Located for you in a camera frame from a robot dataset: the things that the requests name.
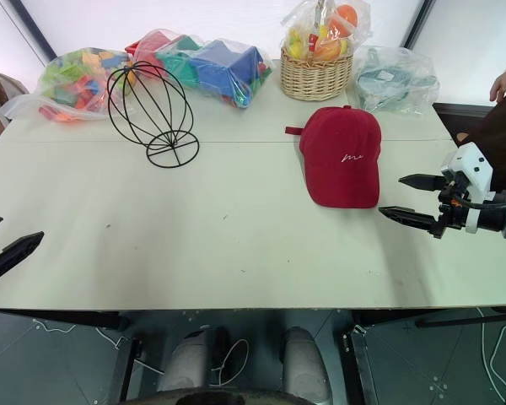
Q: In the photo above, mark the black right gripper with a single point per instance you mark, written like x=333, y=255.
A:
x=453, y=208

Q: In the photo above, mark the red baseball cap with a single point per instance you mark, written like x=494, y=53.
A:
x=341, y=147

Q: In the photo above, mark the bag of light blue items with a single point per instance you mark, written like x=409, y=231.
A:
x=388, y=80

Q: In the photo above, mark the black table leg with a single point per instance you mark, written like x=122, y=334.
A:
x=360, y=363
x=128, y=358

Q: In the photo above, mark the woven wicker basket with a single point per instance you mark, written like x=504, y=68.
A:
x=316, y=80

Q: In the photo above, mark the bag of small colourful blocks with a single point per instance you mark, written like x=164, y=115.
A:
x=71, y=80

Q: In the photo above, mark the clear bag of toy fruit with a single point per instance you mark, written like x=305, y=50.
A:
x=333, y=38

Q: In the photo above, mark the grey right robot leg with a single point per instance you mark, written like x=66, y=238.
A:
x=305, y=363

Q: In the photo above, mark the bag of large foam blocks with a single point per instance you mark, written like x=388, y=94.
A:
x=223, y=67

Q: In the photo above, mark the dark rounded robot body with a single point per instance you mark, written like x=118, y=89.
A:
x=211, y=397

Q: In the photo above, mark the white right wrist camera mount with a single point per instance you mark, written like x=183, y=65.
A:
x=472, y=162

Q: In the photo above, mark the black window frame bar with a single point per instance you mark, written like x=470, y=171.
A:
x=38, y=29
x=419, y=23

